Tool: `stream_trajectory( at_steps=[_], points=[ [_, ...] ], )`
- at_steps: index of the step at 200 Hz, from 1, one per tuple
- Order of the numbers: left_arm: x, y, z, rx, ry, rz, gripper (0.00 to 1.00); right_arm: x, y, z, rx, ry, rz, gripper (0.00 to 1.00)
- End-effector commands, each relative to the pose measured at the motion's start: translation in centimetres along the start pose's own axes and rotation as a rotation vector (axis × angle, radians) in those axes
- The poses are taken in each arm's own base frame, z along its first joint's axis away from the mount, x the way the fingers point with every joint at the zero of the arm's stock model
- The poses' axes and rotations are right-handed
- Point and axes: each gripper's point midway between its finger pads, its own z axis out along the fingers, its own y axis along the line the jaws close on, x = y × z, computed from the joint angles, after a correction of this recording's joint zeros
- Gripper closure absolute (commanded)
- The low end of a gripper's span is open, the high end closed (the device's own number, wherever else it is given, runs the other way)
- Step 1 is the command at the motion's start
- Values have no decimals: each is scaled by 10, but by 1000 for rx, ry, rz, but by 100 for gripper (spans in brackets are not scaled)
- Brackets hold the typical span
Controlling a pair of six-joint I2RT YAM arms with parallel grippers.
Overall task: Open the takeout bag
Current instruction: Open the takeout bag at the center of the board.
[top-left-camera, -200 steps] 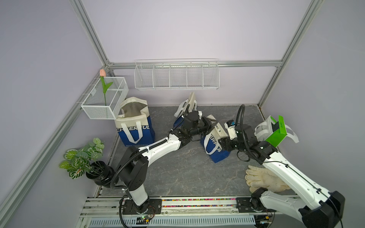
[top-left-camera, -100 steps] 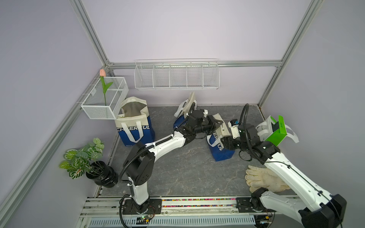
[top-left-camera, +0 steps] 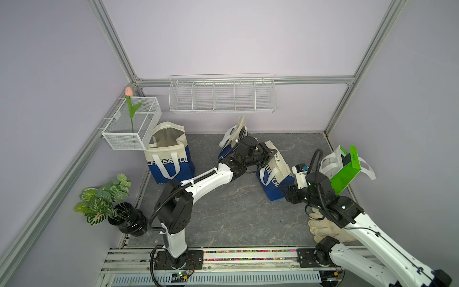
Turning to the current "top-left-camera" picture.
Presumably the long white wire basket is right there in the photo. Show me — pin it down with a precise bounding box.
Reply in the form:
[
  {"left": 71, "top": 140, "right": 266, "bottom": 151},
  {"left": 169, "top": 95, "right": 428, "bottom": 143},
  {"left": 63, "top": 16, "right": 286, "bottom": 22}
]
[{"left": 169, "top": 74, "right": 277, "bottom": 113}]

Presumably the potted green leafy plant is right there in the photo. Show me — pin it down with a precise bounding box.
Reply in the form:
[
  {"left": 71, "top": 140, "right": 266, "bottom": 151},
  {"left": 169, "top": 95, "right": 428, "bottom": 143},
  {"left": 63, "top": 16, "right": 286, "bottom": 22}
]
[{"left": 74, "top": 173, "right": 147, "bottom": 237}]

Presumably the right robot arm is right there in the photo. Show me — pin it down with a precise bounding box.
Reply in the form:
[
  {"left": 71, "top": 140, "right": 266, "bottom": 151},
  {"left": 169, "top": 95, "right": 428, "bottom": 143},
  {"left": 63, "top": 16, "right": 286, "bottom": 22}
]
[{"left": 285, "top": 146, "right": 453, "bottom": 287}]

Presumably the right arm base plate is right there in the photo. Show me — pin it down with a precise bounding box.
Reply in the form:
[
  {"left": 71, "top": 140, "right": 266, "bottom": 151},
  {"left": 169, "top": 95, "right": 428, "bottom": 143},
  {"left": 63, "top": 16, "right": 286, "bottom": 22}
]
[{"left": 296, "top": 248, "right": 341, "bottom": 269}]

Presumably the blue beige takeout bag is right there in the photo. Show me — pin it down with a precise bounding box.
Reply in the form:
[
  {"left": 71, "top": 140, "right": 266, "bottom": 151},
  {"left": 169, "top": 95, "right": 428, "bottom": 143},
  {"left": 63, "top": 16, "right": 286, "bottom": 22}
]
[{"left": 145, "top": 121, "right": 196, "bottom": 184}]

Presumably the artificial pink tulip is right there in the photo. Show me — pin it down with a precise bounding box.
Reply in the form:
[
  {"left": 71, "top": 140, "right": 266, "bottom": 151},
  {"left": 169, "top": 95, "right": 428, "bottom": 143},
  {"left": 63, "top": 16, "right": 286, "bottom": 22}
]
[{"left": 125, "top": 87, "right": 142, "bottom": 133}]

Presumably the aluminium frame rail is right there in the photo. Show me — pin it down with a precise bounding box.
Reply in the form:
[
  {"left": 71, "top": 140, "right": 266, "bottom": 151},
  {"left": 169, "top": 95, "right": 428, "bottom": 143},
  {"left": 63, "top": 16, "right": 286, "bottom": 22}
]
[{"left": 136, "top": 74, "right": 356, "bottom": 88}]

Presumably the green and white takeout bag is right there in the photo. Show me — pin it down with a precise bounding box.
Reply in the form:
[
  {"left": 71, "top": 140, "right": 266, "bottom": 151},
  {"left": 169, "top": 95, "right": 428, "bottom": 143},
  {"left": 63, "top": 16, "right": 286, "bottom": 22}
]
[{"left": 320, "top": 145, "right": 376, "bottom": 195}]

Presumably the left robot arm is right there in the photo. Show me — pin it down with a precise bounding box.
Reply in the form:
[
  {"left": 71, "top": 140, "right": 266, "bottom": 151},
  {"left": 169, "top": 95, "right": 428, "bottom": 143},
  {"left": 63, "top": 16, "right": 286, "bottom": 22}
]
[{"left": 147, "top": 136, "right": 278, "bottom": 269}]

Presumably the small white wire basket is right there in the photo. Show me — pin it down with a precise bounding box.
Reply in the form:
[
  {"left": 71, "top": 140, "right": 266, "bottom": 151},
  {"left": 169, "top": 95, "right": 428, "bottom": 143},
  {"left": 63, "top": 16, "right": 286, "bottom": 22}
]
[{"left": 102, "top": 96, "right": 161, "bottom": 151}]

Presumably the beige work glove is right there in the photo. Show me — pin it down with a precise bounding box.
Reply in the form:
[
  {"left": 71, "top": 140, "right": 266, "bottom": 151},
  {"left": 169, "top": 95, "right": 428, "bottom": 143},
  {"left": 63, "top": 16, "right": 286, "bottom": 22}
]
[{"left": 308, "top": 208, "right": 357, "bottom": 243}]

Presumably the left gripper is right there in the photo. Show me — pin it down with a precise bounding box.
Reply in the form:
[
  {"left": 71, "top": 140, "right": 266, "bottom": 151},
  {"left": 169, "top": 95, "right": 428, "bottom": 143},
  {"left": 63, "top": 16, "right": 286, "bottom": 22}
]
[{"left": 244, "top": 142, "right": 277, "bottom": 169}]

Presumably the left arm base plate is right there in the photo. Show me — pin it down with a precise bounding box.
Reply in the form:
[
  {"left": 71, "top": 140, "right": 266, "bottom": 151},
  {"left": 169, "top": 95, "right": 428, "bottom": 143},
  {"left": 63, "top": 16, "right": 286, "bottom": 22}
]
[{"left": 154, "top": 249, "right": 204, "bottom": 271}]

